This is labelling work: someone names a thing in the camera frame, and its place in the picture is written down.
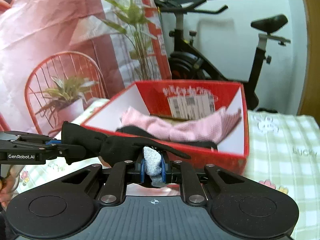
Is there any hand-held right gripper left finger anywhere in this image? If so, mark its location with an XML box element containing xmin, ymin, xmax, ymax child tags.
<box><xmin>61</xmin><ymin>154</ymin><xmax>147</xmax><ymax>205</ymax></box>

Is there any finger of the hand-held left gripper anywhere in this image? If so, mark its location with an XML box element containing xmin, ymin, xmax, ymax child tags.
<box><xmin>45</xmin><ymin>139</ymin><xmax>87</xmax><ymax>159</ymax></box>

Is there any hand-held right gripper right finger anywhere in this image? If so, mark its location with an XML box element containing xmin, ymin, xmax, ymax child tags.
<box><xmin>160</xmin><ymin>152</ymin><xmax>247</xmax><ymax>205</ymax></box>

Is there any grey knit sock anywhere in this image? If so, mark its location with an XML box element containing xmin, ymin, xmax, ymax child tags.
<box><xmin>142</xmin><ymin>146</ymin><xmax>167</xmax><ymax>188</ymax></box>

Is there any black sock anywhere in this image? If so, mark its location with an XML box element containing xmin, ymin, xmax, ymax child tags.
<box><xmin>61</xmin><ymin>121</ymin><xmax>192</xmax><ymax>167</ymax></box>

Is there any pink knit cloth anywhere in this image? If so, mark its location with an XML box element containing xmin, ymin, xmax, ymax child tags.
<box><xmin>120</xmin><ymin>106</ymin><xmax>243</xmax><ymax>143</ymax></box>

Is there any red strawberry print cardboard box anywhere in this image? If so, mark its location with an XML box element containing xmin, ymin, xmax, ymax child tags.
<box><xmin>81</xmin><ymin>79</ymin><xmax>250</xmax><ymax>176</ymax></box>

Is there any person's left hand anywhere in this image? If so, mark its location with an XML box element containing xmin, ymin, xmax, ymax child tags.
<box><xmin>0</xmin><ymin>176</ymin><xmax>19</xmax><ymax>212</ymax></box>

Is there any black exercise bike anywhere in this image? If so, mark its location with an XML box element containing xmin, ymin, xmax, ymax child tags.
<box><xmin>154</xmin><ymin>0</ymin><xmax>292</xmax><ymax>110</ymax></box>

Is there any green checkered printed tablecloth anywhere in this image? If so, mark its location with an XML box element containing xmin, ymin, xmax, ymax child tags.
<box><xmin>19</xmin><ymin>99</ymin><xmax>320</xmax><ymax>240</ymax></box>

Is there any pink printed backdrop cloth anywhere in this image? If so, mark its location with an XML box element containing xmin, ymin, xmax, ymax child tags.
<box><xmin>0</xmin><ymin>0</ymin><xmax>173</xmax><ymax>140</ymax></box>

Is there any wooden door panel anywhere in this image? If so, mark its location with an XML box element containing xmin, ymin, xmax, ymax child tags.
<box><xmin>297</xmin><ymin>0</ymin><xmax>320</xmax><ymax>117</ymax></box>

